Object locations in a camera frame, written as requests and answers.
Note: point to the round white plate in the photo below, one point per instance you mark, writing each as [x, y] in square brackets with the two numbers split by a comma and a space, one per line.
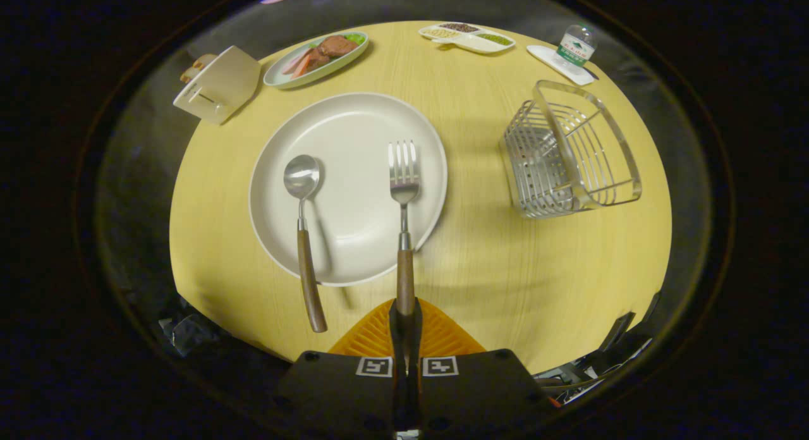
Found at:
[354, 206]

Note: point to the dark plastic bag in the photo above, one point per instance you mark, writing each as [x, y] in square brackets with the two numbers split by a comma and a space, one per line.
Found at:
[189, 329]

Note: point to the green lettuce leaf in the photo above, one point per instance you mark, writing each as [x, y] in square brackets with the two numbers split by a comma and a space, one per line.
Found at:
[357, 38]

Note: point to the pale green food plate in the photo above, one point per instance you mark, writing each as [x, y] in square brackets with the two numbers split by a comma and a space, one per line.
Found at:
[278, 76]

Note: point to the pale pink sausage slice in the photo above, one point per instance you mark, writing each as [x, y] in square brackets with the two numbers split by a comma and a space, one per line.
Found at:
[294, 64]

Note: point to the cream toaster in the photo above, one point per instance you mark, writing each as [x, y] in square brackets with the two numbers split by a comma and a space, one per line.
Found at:
[221, 86]

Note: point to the white square coaster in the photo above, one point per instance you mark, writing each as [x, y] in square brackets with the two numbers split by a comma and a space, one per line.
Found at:
[543, 55]

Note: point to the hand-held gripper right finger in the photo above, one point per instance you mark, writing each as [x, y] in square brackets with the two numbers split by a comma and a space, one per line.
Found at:
[414, 364]

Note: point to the brown meat slices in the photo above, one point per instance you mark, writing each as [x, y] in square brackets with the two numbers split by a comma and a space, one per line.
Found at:
[335, 47]

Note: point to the toasted bread slice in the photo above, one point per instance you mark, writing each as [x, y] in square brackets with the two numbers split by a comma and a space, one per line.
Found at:
[188, 75]
[203, 62]

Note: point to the clear cutlery holder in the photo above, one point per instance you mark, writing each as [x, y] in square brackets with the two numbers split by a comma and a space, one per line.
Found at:
[550, 174]

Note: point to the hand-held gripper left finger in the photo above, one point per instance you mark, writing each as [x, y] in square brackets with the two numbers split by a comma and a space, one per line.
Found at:
[397, 364]

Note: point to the white divided bean dish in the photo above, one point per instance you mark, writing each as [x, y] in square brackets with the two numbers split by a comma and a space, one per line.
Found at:
[474, 43]

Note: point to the red sausage slice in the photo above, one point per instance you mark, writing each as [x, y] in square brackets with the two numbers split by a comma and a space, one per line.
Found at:
[303, 68]

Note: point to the clear plastic water bottle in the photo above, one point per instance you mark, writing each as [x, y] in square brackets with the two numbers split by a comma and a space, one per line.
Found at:
[576, 48]

